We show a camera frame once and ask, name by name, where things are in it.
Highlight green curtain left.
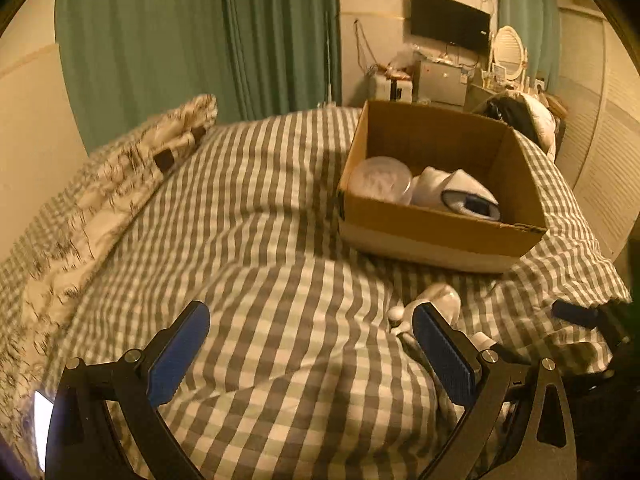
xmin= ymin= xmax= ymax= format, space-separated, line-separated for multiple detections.
xmin=55 ymin=0 xmax=341 ymax=151

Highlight white phone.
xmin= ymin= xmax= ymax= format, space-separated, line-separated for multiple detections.
xmin=34 ymin=391 xmax=54 ymax=472

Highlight black wall television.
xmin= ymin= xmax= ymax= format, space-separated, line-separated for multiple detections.
xmin=410 ymin=0 xmax=490 ymax=56

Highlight silver mini fridge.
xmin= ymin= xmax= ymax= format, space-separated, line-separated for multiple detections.
xmin=413 ymin=61 xmax=468 ymax=106

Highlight green curtain right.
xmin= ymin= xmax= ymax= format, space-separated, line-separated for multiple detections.
xmin=498 ymin=0 xmax=561 ymax=92

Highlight white suitcase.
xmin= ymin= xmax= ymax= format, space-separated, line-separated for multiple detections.
xmin=370 ymin=73 xmax=413 ymax=103

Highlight white mesh sock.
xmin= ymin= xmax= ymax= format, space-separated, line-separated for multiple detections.
xmin=410 ymin=167 xmax=501 ymax=221

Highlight louvered wardrobe doors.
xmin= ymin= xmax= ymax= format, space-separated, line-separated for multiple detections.
xmin=555 ymin=6 xmax=639 ymax=260

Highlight white jacket on chair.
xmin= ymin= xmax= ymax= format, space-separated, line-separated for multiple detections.
xmin=509 ymin=91 xmax=556 ymax=162

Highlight grey checkered duvet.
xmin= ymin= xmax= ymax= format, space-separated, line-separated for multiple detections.
xmin=1 ymin=108 xmax=629 ymax=479

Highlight clear plastic round container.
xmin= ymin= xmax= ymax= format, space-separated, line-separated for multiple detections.
xmin=347 ymin=156 xmax=413 ymax=205

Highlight brown cardboard box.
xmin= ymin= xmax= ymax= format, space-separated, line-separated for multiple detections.
xmin=337 ymin=101 xmax=547 ymax=274

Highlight white oval vanity mirror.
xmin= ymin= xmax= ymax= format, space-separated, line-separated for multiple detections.
xmin=490 ymin=25 xmax=528 ymax=81

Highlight white printed tube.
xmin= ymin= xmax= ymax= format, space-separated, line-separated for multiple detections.
xmin=470 ymin=332 xmax=496 ymax=352

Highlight floral patterned pillow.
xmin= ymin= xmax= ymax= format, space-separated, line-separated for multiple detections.
xmin=1 ymin=94 xmax=218 ymax=426

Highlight green curtain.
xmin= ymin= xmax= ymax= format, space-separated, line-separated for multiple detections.
xmin=55 ymin=0 xmax=341 ymax=151
xmin=498 ymin=0 xmax=561 ymax=92

